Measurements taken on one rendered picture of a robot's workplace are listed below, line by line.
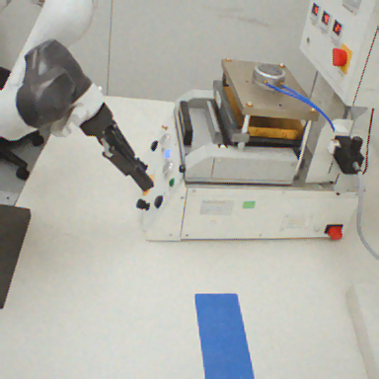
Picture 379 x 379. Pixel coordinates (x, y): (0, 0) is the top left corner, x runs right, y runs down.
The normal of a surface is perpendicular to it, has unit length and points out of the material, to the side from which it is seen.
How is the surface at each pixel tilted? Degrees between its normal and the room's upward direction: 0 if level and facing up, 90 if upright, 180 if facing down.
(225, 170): 90
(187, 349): 0
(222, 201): 90
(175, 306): 0
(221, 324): 0
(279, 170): 90
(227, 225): 90
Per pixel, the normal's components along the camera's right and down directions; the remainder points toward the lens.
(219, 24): -0.04, 0.60
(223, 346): 0.12, -0.79
